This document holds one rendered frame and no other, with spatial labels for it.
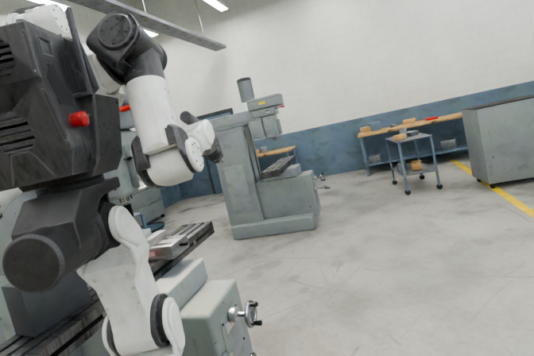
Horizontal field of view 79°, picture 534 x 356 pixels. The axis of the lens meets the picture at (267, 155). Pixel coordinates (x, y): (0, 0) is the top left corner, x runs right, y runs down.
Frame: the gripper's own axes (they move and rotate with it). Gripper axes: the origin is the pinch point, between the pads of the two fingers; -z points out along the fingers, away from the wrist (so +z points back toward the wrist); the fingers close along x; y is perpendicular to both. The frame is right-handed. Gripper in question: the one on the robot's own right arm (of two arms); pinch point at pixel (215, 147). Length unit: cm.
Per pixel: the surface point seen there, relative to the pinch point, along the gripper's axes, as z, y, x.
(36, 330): 8, 77, -43
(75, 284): -5, 70, -32
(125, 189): -27, 53, 2
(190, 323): -29, 40, -63
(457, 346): -99, -81, -134
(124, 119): -24, 44, 34
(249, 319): -39, 16, -72
